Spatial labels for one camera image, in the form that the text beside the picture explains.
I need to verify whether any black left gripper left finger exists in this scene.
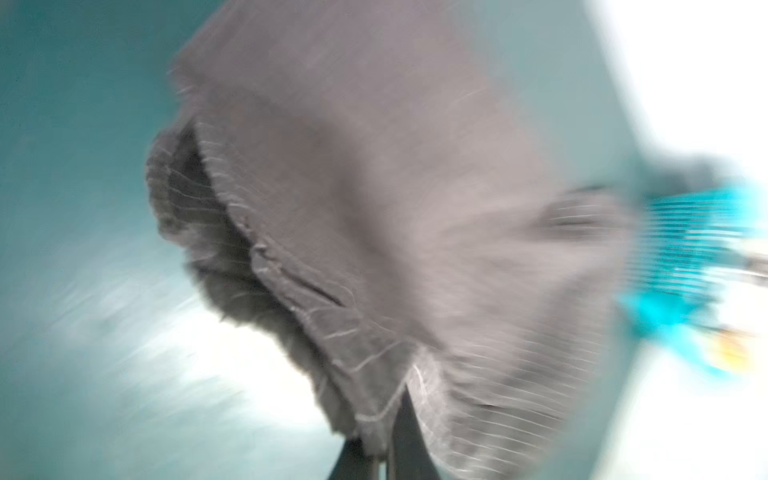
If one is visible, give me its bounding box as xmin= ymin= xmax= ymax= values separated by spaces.
xmin=327 ymin=439 xmax=380 ymax=480

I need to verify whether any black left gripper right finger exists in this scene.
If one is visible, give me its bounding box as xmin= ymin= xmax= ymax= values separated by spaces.
xmin=386 ymin=389 xmax=440 ymax=480

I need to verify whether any dark grey pinstriped shirt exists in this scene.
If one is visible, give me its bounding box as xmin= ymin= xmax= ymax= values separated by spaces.
xmin=146 ymin=1 xmax=633 ymax=479

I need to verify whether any teal plastic laundry basket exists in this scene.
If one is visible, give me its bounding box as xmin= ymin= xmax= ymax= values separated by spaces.
xmin=619 ymin=185 xmax=767 ymax=376

